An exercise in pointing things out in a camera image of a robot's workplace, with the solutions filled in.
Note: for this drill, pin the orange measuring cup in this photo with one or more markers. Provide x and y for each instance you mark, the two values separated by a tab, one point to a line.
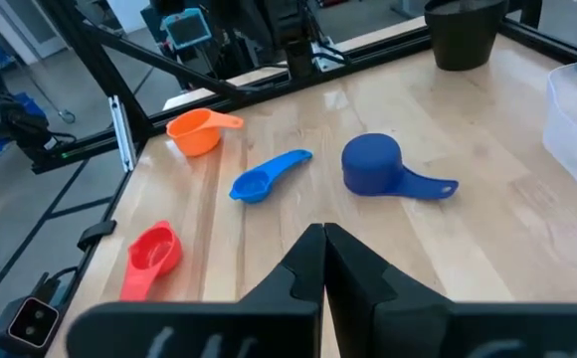
194	136

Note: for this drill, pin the black plant pot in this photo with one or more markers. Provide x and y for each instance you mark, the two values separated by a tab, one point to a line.
462	37

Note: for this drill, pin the small bright blue measuring cup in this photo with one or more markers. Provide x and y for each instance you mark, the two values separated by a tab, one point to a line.
256	186

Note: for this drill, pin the silver aluminium bracket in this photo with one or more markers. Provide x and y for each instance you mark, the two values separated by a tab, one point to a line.
122	131

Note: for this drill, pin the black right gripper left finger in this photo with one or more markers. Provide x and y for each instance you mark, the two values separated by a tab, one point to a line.
278	323

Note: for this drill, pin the red measuring cup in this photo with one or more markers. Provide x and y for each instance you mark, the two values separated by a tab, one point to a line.
151	256

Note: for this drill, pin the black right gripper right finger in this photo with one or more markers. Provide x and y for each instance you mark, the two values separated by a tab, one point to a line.
418	328

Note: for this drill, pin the light blue framed screen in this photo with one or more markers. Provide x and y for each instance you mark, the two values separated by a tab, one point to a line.
186	30

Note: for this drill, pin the black table-level camera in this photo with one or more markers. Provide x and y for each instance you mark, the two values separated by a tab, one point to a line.
32	323

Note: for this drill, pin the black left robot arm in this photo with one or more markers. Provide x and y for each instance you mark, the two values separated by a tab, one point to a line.
293	30

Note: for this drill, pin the dark blue measuring cup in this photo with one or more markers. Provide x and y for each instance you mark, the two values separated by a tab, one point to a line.
370	166

